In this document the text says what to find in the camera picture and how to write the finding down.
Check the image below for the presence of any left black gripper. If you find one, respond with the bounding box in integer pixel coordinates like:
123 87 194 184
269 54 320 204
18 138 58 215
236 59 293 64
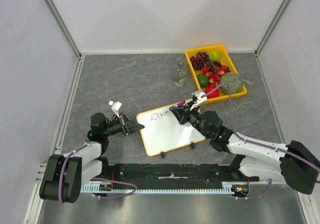
103 113 145 137

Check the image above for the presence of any magenta marker cap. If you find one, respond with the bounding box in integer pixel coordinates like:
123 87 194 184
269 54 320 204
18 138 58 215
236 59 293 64
176 100 186 107

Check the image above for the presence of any yellow framed whiteboard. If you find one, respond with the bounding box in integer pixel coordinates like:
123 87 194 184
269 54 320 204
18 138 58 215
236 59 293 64
136 104 205 157

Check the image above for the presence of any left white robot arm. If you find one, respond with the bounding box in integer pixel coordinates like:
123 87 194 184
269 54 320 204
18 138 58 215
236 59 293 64
39 113 145 204

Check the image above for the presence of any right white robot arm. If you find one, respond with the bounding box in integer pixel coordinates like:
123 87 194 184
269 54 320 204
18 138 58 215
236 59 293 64
169 103 320 195

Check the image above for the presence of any clear glass bottle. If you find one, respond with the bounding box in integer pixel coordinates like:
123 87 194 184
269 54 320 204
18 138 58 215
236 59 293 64
174 62 186 86

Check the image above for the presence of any green avocado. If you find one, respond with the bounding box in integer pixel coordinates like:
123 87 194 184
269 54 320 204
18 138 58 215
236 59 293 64
197 74 210 88

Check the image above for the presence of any red apple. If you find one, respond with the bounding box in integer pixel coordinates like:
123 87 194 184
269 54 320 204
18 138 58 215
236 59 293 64
204 84 219 99

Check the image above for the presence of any yellow fruit tray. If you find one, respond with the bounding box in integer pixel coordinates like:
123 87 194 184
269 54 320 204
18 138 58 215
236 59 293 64
185 44 247 104

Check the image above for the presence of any red cherry bunch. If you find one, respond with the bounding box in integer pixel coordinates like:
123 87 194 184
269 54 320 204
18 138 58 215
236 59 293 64
201 61 230 86

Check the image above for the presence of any purple grape bunch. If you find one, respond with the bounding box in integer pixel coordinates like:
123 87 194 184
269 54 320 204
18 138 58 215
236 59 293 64
190 51 210 70

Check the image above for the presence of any green netted melon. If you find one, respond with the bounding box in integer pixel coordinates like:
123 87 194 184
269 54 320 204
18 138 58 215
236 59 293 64
219 72 243 94

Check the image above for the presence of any green apple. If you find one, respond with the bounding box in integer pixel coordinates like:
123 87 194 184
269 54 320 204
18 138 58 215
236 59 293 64
208 50 221 61

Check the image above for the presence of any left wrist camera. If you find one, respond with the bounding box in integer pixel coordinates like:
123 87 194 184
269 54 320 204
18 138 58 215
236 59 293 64
108 101 122 118

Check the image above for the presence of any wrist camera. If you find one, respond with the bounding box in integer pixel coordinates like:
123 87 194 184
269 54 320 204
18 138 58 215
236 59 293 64
190 90 207 111
108 101 122 118

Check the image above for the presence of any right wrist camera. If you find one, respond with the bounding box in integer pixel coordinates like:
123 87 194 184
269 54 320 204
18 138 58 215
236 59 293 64
190 90 207 111

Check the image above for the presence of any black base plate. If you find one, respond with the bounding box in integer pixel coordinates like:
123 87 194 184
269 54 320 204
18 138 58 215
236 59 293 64
98 164 259 183

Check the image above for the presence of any white slotted cable duct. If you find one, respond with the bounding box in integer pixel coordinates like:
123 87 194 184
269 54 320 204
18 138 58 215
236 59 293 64
80 182 245 195

